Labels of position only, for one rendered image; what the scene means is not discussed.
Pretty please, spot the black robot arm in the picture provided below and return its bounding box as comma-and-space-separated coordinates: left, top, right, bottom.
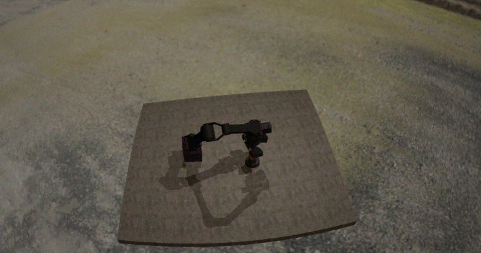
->
184, 120, 272, 151

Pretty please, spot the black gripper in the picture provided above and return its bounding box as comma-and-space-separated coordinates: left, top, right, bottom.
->
242, 133, 263, 159

